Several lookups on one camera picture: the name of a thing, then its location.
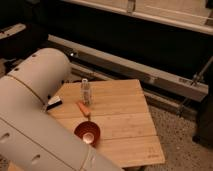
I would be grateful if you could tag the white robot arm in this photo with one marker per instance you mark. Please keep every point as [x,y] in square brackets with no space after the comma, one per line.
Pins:
[29,137]

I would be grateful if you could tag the black office chair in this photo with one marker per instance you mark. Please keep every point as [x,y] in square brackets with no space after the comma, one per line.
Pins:
[21,44]

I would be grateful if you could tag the black and white eraser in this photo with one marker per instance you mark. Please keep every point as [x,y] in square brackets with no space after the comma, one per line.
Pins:
[53,102]

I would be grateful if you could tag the red bowl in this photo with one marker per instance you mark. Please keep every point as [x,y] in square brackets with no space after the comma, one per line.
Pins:
[89,132]

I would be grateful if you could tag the grey metal rail beam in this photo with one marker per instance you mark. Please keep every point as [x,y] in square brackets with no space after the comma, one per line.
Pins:
[158,78]

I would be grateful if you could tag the clear plastic bottle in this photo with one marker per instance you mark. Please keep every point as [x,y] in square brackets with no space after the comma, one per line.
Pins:
[86,92]

